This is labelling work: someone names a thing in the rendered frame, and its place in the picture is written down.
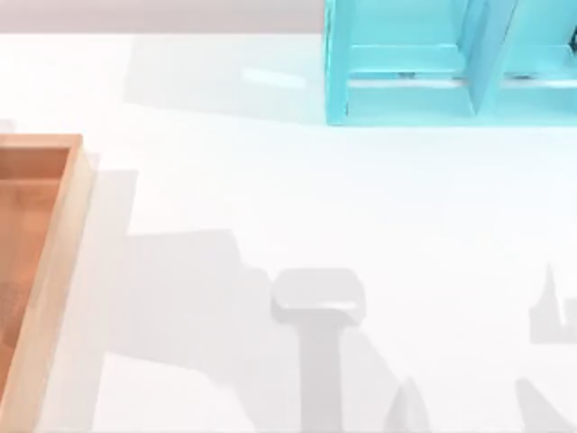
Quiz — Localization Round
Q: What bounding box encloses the light blue rack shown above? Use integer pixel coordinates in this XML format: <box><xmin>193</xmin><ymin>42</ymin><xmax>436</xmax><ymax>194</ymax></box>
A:
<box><xmin>323</xmin><ymin>0</ymin><xmax>577</xmax><ymax>128</ymax></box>

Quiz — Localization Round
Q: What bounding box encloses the shallow salmon-coloured box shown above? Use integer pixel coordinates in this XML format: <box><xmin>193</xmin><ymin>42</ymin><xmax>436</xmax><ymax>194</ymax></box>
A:
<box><xmin>0</xmin><ymin>133</ymin><xmax>96</xmax><ymax>433</ymax></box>

